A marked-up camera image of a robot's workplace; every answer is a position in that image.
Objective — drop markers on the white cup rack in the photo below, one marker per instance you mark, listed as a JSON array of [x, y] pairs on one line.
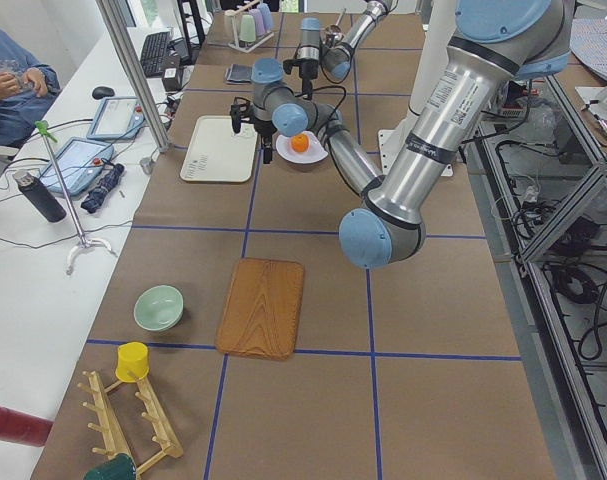
[[232, 17]]

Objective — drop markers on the purple pastel cup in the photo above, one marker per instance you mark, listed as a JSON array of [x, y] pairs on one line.
[[259, 25]]

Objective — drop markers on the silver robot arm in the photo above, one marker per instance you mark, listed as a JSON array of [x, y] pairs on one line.
[[493, 42], [317, 52]]

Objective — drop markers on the folded navy umbrella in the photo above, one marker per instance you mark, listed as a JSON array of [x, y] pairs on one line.
[[97, 196]]

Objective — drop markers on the white camera pillar base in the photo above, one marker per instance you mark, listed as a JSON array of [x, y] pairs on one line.
[[433, 60]]

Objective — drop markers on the black water bottle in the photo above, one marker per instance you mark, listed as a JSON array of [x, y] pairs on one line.
[[39, 196]]

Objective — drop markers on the yellow cup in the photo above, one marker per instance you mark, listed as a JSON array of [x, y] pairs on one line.
[[132, 362]]

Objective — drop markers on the near teach pendant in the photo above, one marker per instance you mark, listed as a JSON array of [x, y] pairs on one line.
[[80, 161]]

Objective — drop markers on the white plate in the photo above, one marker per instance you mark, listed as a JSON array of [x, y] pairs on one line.
[[314, 154]]

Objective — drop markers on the wooden tray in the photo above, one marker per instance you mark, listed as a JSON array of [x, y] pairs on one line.
[[262, 309]]

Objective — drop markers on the cream bear tray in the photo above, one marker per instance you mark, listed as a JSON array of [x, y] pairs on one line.
[[217, 154]]

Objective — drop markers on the far teach pendant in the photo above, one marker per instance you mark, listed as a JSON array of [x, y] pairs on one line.
[[116, 118]]

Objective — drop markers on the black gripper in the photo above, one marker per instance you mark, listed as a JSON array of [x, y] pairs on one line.
[[263, 129], [308, 69]]

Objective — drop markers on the green ceramic bowl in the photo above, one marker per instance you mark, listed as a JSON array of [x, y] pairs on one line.
[[159, 308]]

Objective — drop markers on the person in blue hoodie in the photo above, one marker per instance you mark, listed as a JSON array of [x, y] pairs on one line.
[[28, 88]]

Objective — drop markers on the small black box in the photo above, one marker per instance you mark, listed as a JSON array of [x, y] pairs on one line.
[[172, 79]]

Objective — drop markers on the grey folded cloth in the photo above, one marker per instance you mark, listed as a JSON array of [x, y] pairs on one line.
[[238, 74]]

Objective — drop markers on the wooden cup rack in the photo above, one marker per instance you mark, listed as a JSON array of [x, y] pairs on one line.
[[130, 419]]

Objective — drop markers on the black computer mouse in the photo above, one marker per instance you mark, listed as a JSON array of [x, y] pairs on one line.
[[101, 92]]

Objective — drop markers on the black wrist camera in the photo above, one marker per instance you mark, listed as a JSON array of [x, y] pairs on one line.
[[241, 112], [289, 65]]

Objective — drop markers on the teach pendant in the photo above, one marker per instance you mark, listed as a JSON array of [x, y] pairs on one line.
[[80, 161], [116, 118]]

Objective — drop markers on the red cylinder bottle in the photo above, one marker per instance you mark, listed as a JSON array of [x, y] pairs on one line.
[[22, 428]]

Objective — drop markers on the orange fruit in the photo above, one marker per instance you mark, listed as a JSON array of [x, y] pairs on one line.
[[300, 143]]

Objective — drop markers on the black keyboard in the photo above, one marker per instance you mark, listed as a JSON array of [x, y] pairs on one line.
[[153, 53]]

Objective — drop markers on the dark green cup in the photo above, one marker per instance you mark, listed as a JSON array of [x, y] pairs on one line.
[[121, 467]]

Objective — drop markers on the blue pastel cup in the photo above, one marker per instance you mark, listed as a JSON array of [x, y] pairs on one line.
[[267, 17]]

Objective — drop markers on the metal stand with green clip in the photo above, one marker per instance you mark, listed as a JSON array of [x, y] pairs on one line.
[[84, 243]]

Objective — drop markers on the green pastel cup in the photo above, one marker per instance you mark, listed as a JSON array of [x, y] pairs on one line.
[[247, 33]]

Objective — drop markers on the aluminium frame post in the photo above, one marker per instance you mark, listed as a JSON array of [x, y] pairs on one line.
[[117, 29]]

